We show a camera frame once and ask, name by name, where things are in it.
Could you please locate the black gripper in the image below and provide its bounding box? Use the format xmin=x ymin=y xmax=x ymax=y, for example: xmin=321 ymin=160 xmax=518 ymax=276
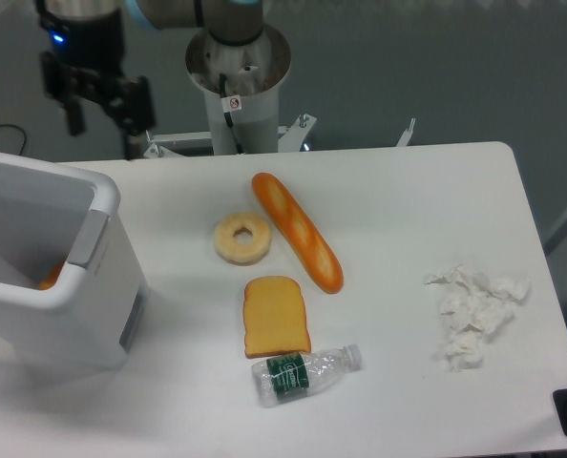
xmin=37 ymin=7 xmax=156 ymax=160

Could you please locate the white trash can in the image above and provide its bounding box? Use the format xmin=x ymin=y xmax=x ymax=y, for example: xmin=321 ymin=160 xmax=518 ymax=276
xmin=0 ymin=153 xmax=149 ymax=368

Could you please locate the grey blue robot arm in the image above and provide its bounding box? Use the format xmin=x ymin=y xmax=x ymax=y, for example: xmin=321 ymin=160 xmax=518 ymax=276
xmin=35 ymin=1 xmax=263 ymax=160

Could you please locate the orange item inside trash can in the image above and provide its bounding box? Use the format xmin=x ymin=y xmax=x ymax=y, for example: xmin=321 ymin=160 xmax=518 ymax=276
xmin=36 ymin=261 xmax=65 ymax=291

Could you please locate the pale glazed donut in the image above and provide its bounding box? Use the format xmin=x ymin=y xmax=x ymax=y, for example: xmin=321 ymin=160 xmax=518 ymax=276
xmin=214 ymin=212 xmax=271 ymax=265

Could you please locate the orange baguette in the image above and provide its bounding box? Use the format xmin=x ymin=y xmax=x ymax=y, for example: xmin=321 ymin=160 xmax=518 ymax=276
xmin=251 ymin=172 xmax=344 ymax=294

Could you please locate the yellow toast slice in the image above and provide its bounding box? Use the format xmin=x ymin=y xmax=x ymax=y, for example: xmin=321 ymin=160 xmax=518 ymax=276
xmin=242 ymin=276 xmax=312 ymax=359

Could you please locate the clear plastic bottle green label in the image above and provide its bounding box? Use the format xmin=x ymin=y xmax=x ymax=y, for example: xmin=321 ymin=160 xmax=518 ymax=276
xmin=251 ymin=344 xmax=363 ymax=407

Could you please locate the crumpled white tissue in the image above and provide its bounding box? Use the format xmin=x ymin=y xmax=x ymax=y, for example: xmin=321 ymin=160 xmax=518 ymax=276
xmin=424 ymin=264 xmax=532 ymax=372

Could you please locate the black floor cable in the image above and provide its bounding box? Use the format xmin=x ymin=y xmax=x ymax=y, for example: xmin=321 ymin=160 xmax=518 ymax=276
xmin=0 ymin=123 xmax=28 ymax=156

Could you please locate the black cable on pedestal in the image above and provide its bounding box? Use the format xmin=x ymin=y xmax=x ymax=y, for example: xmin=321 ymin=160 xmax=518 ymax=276
xmin=218 ymin=73 xmax=244 ymax=155

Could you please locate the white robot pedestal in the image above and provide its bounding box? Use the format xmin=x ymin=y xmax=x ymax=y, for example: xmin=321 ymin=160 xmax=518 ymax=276
xmin=185 ymin=24 xmax=291 ymax=156

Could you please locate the white metal base frame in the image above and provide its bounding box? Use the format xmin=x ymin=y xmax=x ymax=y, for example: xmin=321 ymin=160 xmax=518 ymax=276
xmin=142 ymin=113 xmax=417 ymax=159

